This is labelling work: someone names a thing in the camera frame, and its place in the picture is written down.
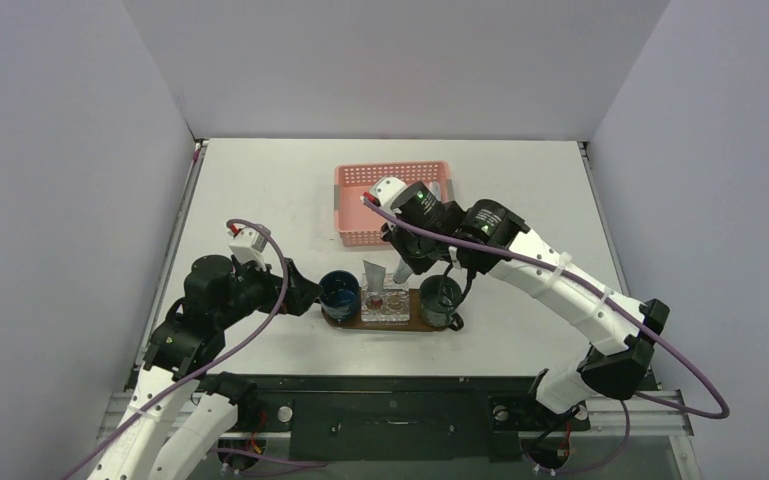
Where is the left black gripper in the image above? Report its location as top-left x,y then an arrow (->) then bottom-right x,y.
216,253 -> 322,328

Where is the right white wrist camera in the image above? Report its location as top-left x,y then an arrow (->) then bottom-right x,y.
362,176 -> 408,213

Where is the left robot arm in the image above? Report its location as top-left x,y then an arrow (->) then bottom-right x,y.
90,255 -> 322,479

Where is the aluminium rail frame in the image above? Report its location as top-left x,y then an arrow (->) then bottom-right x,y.
575,397 -> 694,437

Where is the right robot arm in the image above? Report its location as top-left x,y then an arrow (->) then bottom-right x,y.
362,177 -> 669,427

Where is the dark blue mug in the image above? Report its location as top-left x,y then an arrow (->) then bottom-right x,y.
319,270 -> 361,323

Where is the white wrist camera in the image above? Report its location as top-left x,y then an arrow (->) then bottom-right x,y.
362,176 -> 408,213
227,222 -> 271,271

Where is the dark green mug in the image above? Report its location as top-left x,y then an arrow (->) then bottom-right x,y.
419,275 -> 464,331

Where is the pink perforated plastic basket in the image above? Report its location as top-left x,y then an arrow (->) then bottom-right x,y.
334,161 -> 454,247

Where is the red cap toothpaste tube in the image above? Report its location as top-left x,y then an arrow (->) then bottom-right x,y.
363,260 -> 386,311

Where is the brown oval wooden tray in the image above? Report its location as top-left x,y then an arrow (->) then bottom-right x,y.
320,308 -> 448,333

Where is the dark cap toothpaste tube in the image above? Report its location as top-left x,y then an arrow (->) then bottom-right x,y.
393,260 -> 413,284

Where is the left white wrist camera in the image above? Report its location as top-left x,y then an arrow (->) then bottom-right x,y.
227,222 -> 271,271

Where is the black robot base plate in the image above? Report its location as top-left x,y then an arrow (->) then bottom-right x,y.
219,374 -> 590,462

